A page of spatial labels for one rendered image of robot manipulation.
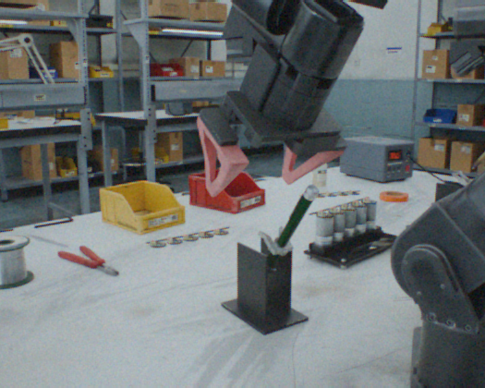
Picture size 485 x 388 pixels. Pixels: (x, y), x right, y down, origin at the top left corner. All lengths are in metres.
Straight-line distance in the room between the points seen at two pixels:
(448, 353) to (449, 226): 0.10
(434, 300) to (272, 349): 0.18
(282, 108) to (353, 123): 5.96
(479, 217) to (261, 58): 0.22
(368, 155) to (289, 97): 0.84
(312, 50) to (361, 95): 5.91
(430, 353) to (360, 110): 5.97
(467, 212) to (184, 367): 0.27
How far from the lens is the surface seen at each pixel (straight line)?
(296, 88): 0.43
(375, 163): 1.25
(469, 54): 0.93
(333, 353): 0.49
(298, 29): 0.42
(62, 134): 2.99
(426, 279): 0.37
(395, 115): 6.07
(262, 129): 0.44
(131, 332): 0.53
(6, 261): 0.67
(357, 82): 6.36
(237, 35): 0.50
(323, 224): 0.70
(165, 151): 5.42
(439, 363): 0.41
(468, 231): 0.37
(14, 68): 4.60
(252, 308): 0.54
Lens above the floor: 1.00
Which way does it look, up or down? 13 degrees down
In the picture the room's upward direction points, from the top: straight up
